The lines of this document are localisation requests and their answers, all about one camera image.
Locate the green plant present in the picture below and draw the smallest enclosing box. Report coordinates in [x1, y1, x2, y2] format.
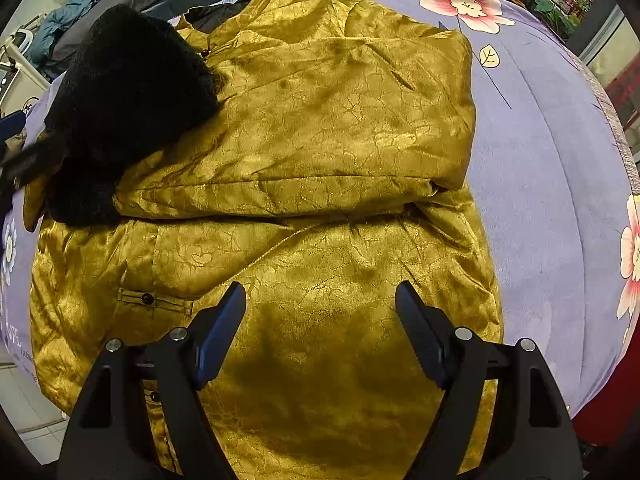
[532, 0, 583, 40]

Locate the blue quilt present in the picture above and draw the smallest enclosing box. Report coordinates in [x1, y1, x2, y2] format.
[31, 0, 132, 68]

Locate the white machine with screen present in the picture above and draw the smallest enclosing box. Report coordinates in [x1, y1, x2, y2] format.
[0, 30, 51, 117]

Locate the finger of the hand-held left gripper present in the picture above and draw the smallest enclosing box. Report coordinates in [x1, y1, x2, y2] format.
[0, 134, 68, 192]
[0, 111, 27, 150]

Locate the purple floral blanket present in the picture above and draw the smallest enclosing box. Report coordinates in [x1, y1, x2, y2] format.
[0, 0, 640, 421]

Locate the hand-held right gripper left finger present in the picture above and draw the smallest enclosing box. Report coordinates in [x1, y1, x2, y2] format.
[56, 282, 248, 480]

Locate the golden jacket with black fur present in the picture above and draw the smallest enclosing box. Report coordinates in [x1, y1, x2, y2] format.
[22, 0, 505, 480]

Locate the red object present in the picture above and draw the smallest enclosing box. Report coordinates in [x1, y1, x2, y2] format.
[572, 372, 640, 450]

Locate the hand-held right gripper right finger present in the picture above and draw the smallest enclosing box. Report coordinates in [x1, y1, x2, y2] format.
[394, 280, 584, 480]

